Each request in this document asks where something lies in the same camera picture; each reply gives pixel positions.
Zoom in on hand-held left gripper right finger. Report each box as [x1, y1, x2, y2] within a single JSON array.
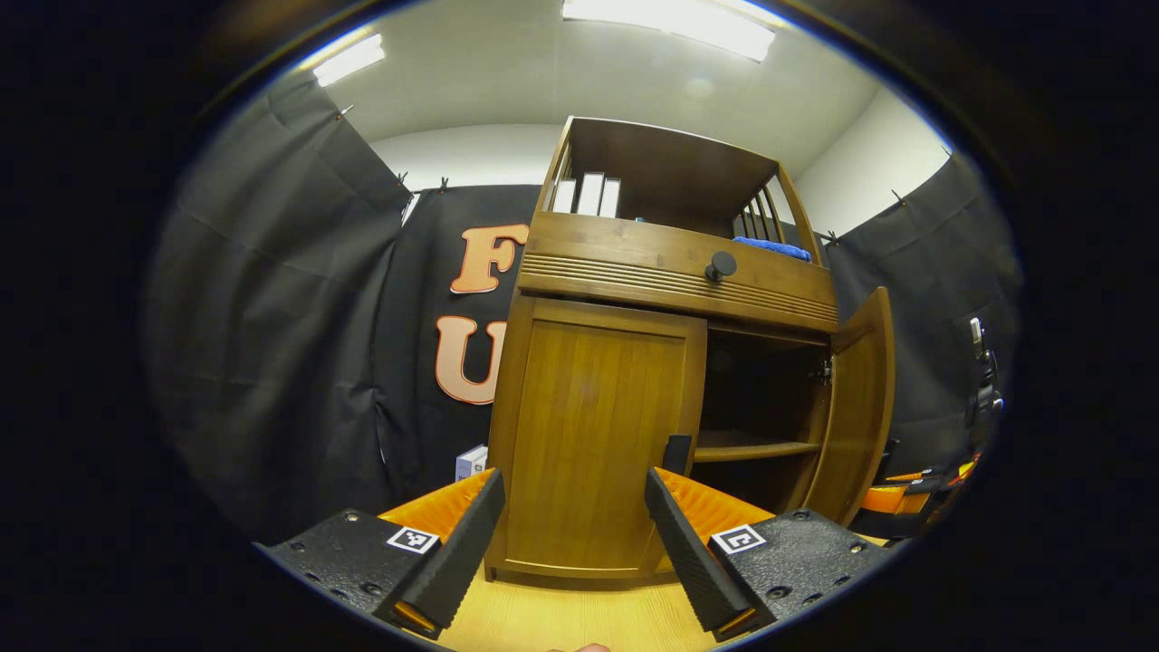
[[644, 466, 896, 644]]

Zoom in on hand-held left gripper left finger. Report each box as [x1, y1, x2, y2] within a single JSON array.
[[252, 467, 508, 641]]

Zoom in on wooden shoe cabinet door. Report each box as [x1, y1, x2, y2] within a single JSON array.
[[486, 294, 709, 580], [801, 287, 897, 526]]

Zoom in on wooden double-door shoe cabinet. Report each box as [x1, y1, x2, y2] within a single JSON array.
[[483, 115, 897, 590]]

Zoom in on wooden cabinet inner shelf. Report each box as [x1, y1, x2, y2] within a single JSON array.
[[693, 430, 823, 464]]

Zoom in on wooden cabinet drawer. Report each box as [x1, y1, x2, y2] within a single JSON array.
[[516, 211, 840, 334]]

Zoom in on blue folded towel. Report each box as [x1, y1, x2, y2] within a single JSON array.
[[732, 236, 813, 264]]

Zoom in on large ceiling light panel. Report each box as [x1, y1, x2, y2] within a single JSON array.
[[561, 0, 777, 62]]

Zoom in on ceiling strip light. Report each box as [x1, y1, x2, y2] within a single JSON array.
[[312, 34, 386, 88]]

